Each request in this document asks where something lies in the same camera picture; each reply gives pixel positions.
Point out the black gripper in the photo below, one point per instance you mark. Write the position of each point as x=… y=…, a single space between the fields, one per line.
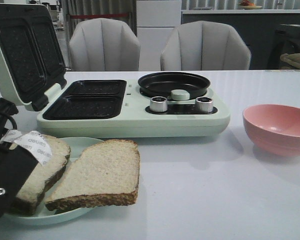
x=19 y=155

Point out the bread slice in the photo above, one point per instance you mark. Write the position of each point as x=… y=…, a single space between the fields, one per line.
x=105 y=174
x=42 y=178

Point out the green breakfast maker lid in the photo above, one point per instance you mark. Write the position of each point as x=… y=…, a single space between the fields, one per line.
x=31 y=60

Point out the pink plastic bowl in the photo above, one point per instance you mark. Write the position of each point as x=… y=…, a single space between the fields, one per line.
x=274 y=128

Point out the green breakfast maker base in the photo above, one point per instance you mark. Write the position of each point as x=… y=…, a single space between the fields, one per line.
x=116 y=108

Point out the light green round plate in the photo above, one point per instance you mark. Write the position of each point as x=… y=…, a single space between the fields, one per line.
x=42 y=216

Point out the left grey upholstered chair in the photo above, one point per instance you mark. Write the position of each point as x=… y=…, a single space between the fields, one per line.
x=104 y=45

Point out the grey upholstered chair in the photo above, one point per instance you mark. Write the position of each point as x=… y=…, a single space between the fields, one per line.
x=205 y=46
x=104 y=45

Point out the left silver control knob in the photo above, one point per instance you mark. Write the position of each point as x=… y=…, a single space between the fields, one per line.
x=158 y=104

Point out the silver control knob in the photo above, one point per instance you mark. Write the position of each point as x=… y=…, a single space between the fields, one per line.
x=204 y=104
x=158 y=104

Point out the black round frying pan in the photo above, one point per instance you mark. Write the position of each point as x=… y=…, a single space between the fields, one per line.
x=161 y=84

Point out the right silver control knob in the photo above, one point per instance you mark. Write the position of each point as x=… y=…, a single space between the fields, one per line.
x=204 y=104

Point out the white refrigerator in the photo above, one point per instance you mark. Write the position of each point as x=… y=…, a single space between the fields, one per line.
x=155 y=20

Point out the right grey upholstered chair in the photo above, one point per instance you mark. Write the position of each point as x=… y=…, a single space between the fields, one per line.
x=205 y=46

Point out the dark kitchen counter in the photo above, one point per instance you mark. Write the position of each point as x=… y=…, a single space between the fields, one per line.
x=256 y=27

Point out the fruit plate on counter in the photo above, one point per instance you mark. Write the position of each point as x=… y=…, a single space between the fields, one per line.
x=248 y=5

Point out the dark washing machine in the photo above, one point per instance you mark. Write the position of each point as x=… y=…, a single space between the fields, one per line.
x=286 y=40

